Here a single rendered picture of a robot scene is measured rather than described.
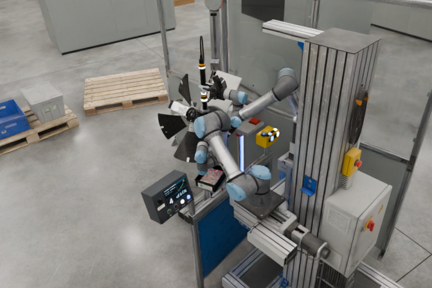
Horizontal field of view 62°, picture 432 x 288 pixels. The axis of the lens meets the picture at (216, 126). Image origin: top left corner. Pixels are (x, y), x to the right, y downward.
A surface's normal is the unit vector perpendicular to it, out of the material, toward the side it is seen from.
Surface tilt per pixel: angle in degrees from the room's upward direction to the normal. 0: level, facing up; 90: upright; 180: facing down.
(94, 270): 0
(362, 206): 0
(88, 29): 90
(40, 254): 0
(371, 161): 90
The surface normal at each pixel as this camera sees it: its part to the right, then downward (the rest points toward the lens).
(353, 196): -0.04, -0.84
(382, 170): -0.67, 0.43
